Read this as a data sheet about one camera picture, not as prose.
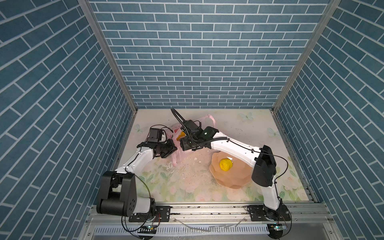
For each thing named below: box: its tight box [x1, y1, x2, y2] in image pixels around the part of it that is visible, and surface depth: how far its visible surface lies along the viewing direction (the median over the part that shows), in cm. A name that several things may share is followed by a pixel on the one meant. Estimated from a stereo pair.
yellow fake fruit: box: [219, 158, 233, 172], surface depth 88 cm
